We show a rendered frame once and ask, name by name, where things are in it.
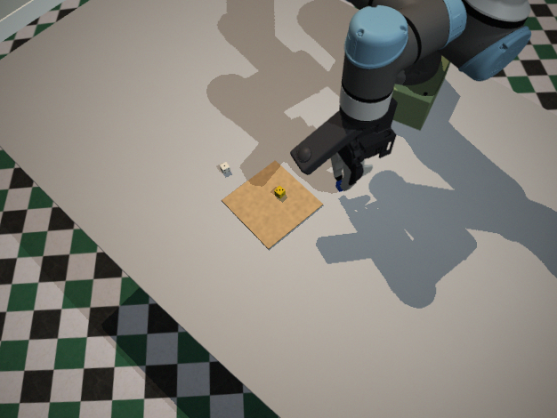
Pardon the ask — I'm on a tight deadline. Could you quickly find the tan square mat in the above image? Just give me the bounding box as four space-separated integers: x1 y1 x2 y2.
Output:
222 160 323 249

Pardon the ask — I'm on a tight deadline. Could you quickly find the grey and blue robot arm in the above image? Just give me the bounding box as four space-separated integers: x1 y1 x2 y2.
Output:
290 0 531 175

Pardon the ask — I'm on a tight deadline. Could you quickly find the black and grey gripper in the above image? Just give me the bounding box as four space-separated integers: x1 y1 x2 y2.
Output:
331 98 398 191

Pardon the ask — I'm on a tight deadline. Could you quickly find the yellow die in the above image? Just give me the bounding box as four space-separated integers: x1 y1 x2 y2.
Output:
274 186 286 198

